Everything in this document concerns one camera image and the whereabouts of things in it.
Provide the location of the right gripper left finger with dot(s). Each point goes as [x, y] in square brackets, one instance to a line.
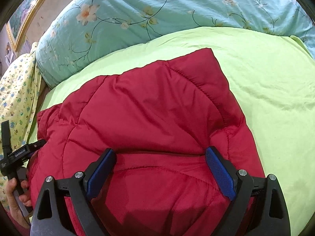
[51, 215]

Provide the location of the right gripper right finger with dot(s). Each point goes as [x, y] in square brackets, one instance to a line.
[257, 205]

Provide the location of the red quilted puffer jacket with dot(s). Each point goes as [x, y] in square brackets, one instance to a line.
[159, 119]

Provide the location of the person's left hand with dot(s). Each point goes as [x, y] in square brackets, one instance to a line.
[14, 200]

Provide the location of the yellow cartoon print blanket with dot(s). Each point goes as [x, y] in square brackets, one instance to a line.
[20, 89]

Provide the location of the gold framed picture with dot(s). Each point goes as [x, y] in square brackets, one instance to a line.
[19, 22]

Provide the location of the light green bed sheet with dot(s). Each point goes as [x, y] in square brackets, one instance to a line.
[271, 77]

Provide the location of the teal floral quilt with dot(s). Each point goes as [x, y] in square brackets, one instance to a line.
[86, 30]

